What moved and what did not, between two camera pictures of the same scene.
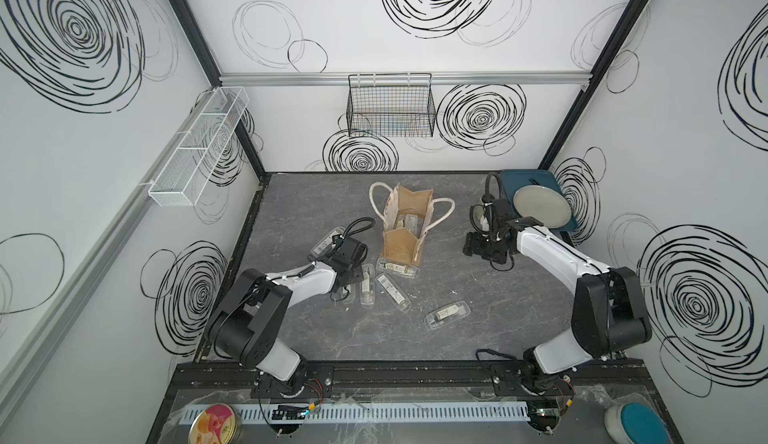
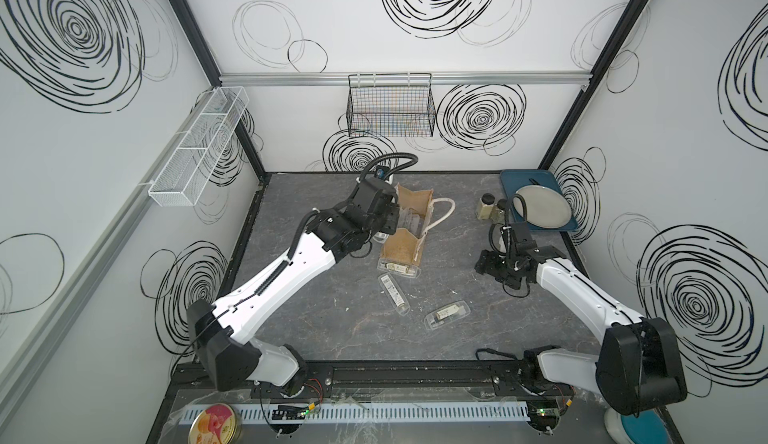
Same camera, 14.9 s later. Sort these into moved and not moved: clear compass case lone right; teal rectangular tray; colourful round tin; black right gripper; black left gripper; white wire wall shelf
Moved: black right gripper; black left gripper
Not moved: white wire wall shelf; colourful round tin; clear compass case lone right; teal rectangular tray
